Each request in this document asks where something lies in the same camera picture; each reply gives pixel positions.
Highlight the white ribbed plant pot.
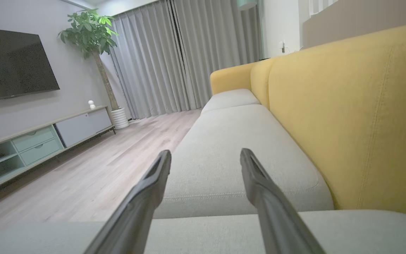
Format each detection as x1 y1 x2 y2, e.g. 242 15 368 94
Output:
110 107 130 130

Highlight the black flat television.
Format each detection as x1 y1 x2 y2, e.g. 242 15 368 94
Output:
0 26 61 104

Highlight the large grey sofa seat cushion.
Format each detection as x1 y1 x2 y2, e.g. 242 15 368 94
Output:
0 210 406 254

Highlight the grey cabinet door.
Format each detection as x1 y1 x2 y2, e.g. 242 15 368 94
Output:
55 108 113 148

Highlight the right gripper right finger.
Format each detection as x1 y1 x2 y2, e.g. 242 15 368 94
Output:
240 148 327 254

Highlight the small grey sofa seat cushion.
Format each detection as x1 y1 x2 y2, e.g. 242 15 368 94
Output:
200 88 261 115

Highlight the pale teal ceiling fixture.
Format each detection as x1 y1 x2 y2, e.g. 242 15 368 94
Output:
236 0 259 11

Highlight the pale green cabinet drawer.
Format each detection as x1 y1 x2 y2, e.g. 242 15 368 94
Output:
11 126 56 153
19 138 64 167

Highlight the grey curtain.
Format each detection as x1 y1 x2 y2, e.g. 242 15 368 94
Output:
109 0 190 120
171 0 264 110

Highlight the green indoor tree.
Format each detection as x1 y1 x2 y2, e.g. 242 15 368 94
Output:
57 8 119 111

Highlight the wide yellow sofa back cushion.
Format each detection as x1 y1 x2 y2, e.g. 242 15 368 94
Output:
269 22 406 222

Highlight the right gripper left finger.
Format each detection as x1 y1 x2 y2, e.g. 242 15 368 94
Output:
83 149 173 254

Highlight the narrow yellow sofa back cushion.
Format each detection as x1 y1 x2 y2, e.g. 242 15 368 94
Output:
250 58 278 110

